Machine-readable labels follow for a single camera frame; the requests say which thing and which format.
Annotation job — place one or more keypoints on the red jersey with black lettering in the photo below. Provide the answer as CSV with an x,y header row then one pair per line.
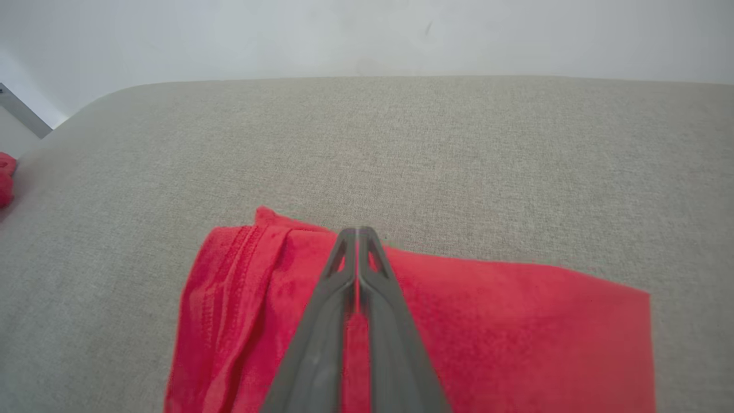
x,y
516,332

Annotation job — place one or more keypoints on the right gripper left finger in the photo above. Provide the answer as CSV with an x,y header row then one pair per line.
x,y
315,344

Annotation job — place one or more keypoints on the grey fabric sofa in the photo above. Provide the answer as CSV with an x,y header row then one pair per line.
x,y
401,149

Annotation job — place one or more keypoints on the red shorts with white stripes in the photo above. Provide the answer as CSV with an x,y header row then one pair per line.
x,y
6,180

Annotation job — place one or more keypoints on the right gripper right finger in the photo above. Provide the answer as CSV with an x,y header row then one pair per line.
x,y
395,344

